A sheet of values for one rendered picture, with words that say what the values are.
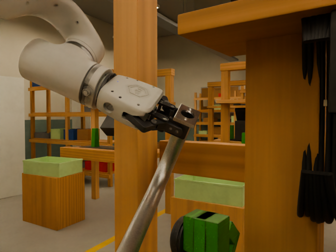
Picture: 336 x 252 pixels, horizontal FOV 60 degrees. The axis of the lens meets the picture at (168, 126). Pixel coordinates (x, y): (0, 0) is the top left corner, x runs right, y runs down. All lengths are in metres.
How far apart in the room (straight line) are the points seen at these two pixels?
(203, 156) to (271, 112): 0.24
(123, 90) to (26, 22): 8.29
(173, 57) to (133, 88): 11.47
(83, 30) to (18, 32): 7.98
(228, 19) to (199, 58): 10.94
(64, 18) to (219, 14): 0.29
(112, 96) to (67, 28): 0.19
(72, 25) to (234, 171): 0.49
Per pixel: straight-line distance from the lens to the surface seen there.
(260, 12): 0.52
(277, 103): 0.61
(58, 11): 0.61
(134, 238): 0.47
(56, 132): 6.76
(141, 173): 0.81
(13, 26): 8.55
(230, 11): 0.54
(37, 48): 0.59
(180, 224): 0.55
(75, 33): 0.63
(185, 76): 11.62
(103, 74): 0.55
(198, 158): 0.78
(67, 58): 0.57
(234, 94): 10.06
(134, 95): 0.53
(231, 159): 0.74
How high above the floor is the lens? 1.35
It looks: 2 degrees down
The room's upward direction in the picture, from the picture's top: straight up
